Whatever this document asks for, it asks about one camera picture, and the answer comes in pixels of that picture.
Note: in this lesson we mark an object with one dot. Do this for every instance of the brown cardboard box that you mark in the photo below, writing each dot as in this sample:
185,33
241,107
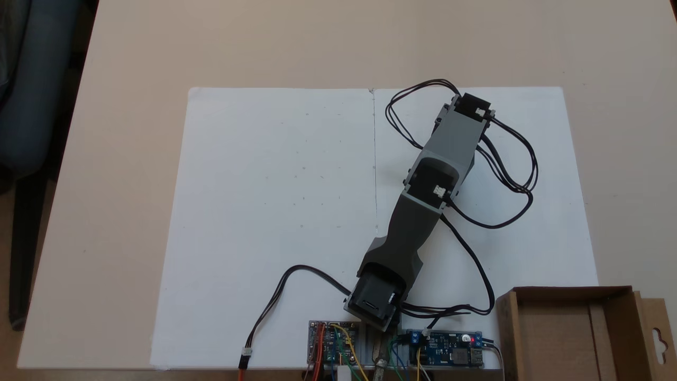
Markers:
560,338

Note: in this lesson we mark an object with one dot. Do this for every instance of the metal stand pole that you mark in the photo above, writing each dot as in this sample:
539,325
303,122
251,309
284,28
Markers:
381,362

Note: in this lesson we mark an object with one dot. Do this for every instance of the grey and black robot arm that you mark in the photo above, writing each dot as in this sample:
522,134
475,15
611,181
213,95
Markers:
423,206

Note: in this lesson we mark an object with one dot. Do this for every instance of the dark blue chair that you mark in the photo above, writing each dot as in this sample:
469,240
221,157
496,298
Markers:
37,79

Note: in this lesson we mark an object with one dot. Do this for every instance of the blue circuit board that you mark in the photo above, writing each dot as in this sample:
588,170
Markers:
449,349

